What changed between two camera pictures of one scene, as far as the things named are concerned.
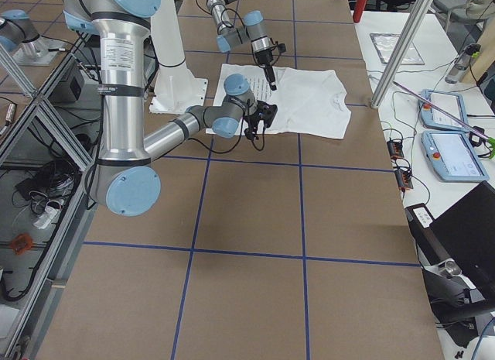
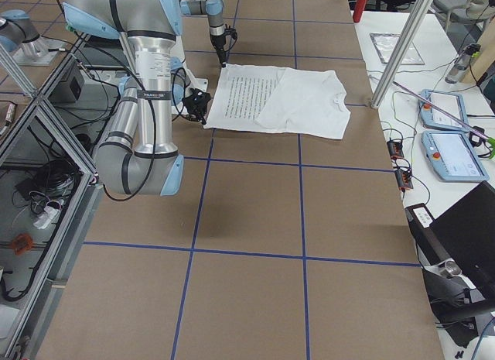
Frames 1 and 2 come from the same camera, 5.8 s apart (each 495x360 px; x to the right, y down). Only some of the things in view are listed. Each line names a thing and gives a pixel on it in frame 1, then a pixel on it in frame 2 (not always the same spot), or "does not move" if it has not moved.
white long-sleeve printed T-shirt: x=309 y=102 does not move
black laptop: x=463 y=234 does not move
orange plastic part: x=22 y=243 does not move
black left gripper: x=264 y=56 to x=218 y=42
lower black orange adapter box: x=404 y=179 does not move
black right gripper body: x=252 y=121 to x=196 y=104
